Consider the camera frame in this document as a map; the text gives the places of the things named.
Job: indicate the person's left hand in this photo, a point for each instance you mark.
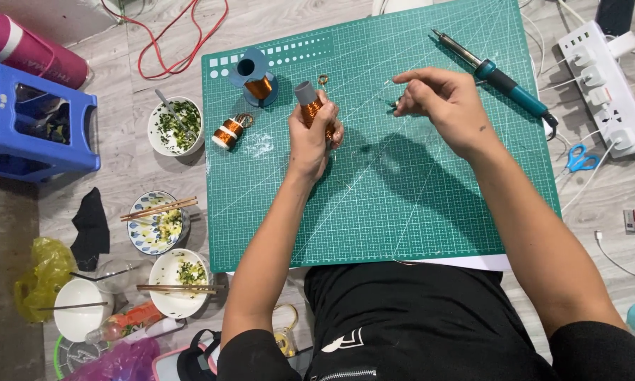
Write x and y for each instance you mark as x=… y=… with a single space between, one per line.
x=309 y=151

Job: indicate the person's right hand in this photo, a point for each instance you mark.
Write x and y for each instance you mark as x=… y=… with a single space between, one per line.
x=450 y=111

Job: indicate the person's right fingers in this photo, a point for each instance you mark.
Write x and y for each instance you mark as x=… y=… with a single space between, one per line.
x=418 y=87

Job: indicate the grey tube copper coil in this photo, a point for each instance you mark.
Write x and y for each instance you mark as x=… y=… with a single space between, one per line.
x=308 y=100

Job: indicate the white round object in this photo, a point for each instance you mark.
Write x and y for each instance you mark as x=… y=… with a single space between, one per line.
x=402 y=5

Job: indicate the teal soldering iron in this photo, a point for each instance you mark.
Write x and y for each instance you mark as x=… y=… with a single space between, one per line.
x=508 y=84

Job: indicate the green cutting mat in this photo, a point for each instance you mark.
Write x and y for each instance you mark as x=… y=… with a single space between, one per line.
x=402 y=201

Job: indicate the white power strip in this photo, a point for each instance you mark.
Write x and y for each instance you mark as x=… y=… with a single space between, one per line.
x=622 y=100

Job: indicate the large white charger plug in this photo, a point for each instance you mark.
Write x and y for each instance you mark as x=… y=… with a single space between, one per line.
x=622 y=45

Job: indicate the black device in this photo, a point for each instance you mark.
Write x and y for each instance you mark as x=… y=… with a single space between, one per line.
x=614 y=16

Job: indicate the person's black clothing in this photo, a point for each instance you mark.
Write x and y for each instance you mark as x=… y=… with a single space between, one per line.
x=418 y=328

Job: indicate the white bowl with chopped greens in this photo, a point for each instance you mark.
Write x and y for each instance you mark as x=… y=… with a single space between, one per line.
x=175 y=127

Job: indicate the metal spoon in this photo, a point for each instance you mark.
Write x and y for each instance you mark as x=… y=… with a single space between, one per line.
x=173 y=112

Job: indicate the clear tape roll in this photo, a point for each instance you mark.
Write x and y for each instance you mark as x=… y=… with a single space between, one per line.
x=285 y=331

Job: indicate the blue patterned bowl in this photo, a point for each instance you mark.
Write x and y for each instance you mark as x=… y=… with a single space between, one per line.
x=153 y=230

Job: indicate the white bowl with food leftovers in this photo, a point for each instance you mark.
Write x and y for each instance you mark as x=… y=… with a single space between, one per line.
x=177 y=278

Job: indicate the dark wooden chopstick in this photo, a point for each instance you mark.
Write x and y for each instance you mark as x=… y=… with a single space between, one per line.
x=180 y=286
x=177 y=290

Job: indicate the clear plastic cup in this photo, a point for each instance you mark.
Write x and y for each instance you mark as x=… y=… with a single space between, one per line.
x=121 y=275

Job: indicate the black bag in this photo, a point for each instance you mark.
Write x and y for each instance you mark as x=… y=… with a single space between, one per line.
x=196 y=360

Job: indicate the black cloth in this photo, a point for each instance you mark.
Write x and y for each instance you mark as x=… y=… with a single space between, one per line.
x=91 y=227

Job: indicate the clear bottle with orange label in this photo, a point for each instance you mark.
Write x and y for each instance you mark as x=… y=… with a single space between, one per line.
x=127 y=320

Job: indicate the pink water bottle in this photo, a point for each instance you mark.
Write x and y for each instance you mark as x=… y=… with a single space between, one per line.
x=37 y=53

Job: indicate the empty white bowl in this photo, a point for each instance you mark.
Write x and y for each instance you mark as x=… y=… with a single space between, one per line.
x=82 y=317

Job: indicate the thin dark chopstick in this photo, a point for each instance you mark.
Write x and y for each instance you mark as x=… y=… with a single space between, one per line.
x=74 y=306

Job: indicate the purple plastic bag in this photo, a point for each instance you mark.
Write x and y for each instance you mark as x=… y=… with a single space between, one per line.
x=116 y=362

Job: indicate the blue plastic stool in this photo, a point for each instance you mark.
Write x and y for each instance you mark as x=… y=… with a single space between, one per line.
x=0 y=143

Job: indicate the yellow plastic bag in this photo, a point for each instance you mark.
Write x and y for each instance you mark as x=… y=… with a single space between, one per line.
x=42 y=280

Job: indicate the green rimmed metal strainer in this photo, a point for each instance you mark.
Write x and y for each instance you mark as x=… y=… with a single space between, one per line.
x=74 y=354

